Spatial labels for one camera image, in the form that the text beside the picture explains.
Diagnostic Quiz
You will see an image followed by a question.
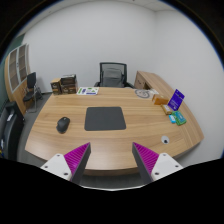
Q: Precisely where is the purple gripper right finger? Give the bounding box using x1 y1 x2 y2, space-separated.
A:
131 142 184 185

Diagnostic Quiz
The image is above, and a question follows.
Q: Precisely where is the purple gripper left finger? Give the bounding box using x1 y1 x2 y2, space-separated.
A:
40 142 92 186

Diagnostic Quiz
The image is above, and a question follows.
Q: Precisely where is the black computer mouse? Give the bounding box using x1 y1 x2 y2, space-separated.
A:
56 117 70 134

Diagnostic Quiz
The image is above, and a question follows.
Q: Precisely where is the dark grey mouse pad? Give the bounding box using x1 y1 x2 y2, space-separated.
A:
84 107 126 131

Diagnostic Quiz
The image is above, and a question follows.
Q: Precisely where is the white round desk grommet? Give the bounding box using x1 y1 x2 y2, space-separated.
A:
161 136 169 144

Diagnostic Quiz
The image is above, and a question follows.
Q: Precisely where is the small blue packet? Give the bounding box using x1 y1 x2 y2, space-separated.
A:
169 115 176 124

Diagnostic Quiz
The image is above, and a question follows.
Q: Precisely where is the green packet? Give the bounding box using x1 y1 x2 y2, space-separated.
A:
172 111 186 126

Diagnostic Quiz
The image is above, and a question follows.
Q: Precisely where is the small yellow packet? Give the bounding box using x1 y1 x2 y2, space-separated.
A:
161 105 172 115

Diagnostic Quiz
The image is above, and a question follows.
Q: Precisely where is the orange cardboard box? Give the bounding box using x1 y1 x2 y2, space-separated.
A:
152 94 169 105

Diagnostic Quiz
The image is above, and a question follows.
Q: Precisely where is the round clear coaster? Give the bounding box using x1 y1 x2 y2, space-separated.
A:
135 89 150 98

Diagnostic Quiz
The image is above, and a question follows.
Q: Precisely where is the purple standing card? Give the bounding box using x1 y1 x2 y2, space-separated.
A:
168 89 185 111

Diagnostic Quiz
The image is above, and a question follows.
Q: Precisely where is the white green printed sheet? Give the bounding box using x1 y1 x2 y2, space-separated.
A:
77 87 99 95

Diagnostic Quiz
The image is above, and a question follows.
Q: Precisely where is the black chair at left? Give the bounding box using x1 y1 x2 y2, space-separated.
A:
0 101 24 161

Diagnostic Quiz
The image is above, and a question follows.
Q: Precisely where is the large dark brown box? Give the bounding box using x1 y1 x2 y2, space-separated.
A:
60 74 78 94

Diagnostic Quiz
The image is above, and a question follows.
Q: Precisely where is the small brown box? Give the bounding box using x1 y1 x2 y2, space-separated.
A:
50 78 62 95

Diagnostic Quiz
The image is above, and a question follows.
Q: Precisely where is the wooden side cabinet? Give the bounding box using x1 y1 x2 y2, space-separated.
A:
134 71 174 98

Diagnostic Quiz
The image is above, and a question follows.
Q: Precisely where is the black visitor chair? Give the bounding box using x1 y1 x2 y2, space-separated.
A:
23 72 43 106

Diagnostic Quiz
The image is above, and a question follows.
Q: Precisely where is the black mesh office chair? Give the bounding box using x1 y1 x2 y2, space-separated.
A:
95 62 133 88

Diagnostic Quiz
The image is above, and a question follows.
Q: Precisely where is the wooden glass-door bookcase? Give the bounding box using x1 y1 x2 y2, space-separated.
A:
4 44 30 114

